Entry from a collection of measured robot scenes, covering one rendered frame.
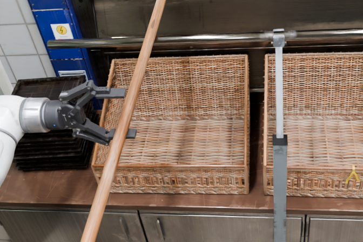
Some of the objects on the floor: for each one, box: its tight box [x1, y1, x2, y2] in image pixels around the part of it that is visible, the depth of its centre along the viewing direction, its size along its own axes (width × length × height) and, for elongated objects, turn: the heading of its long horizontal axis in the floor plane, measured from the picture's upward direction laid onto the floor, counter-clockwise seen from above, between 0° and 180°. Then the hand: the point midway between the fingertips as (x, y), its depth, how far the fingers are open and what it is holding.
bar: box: [47, 28, 363, 242], centre depth 174 cm, size 31×127×118 cm, turn 91°
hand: (126, 114), depth 122 cm, fingers open, 13 cm apart
